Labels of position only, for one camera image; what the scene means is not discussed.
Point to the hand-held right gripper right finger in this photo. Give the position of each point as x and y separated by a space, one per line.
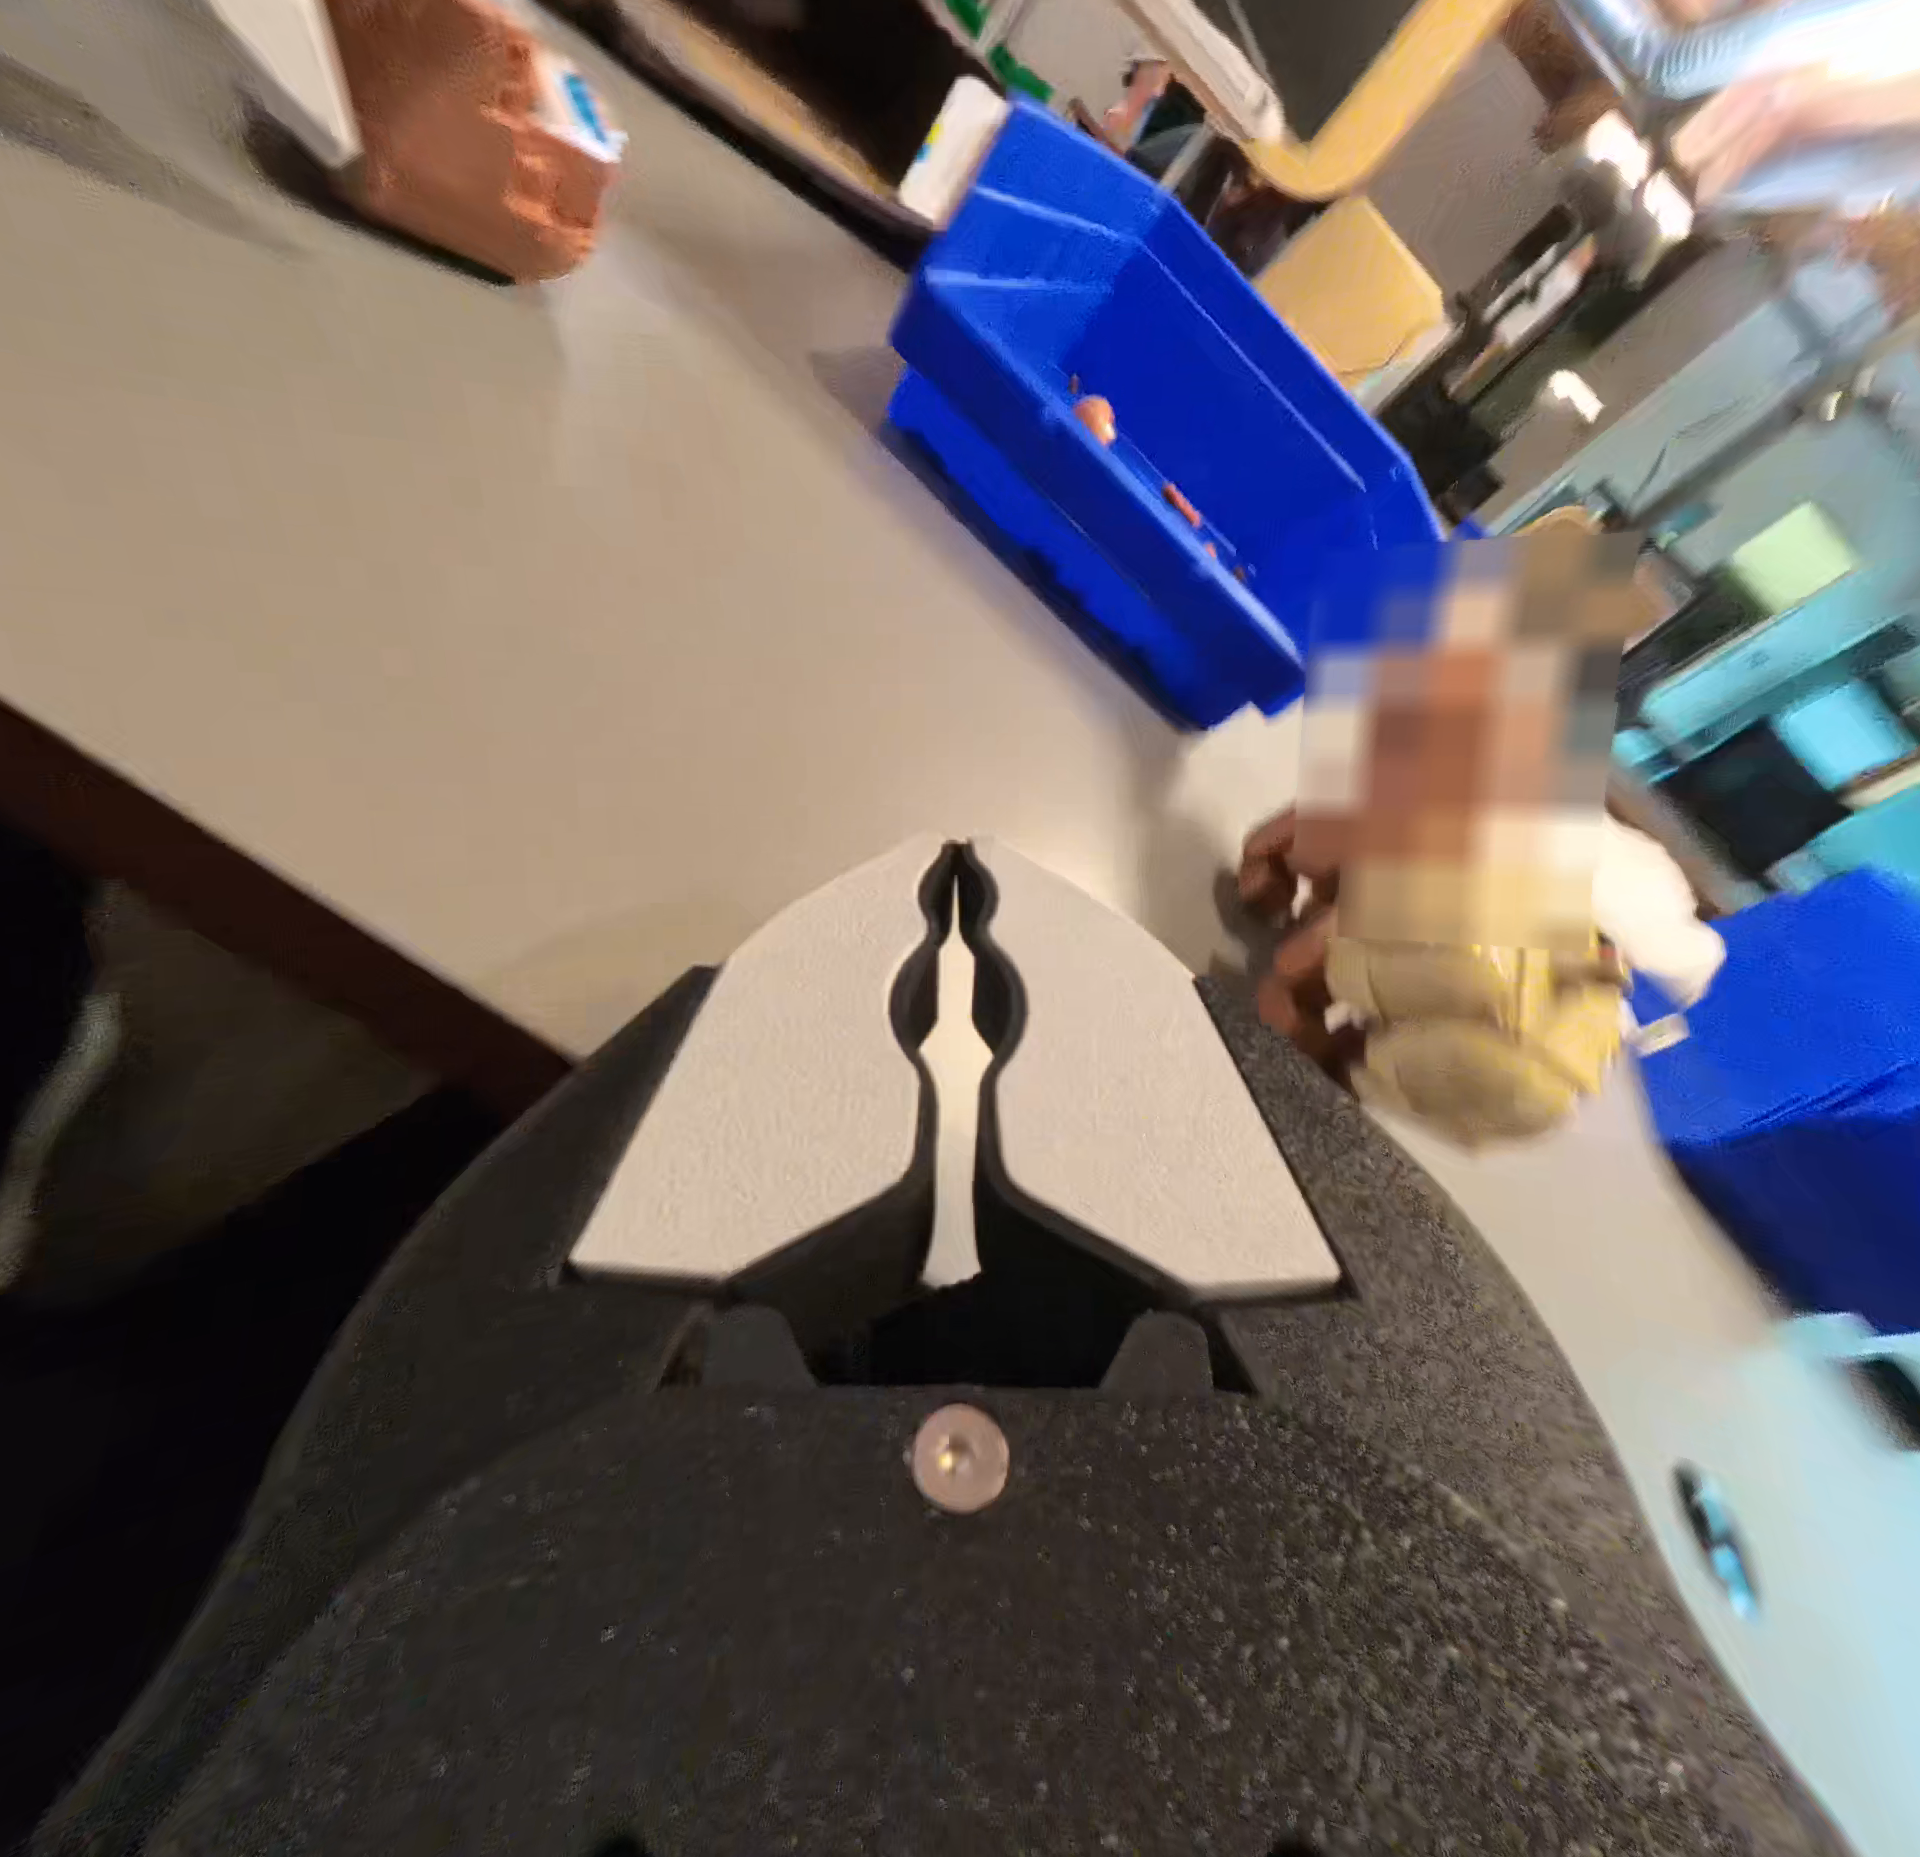
1157 1136

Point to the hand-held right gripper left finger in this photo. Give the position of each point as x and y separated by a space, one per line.
753 1136

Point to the blue plastic bin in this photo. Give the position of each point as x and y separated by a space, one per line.
1171 448

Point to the colourful toy brick model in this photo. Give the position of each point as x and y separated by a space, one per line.
467 117

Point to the stack of blue bins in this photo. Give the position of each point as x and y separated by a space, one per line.
1802 1078

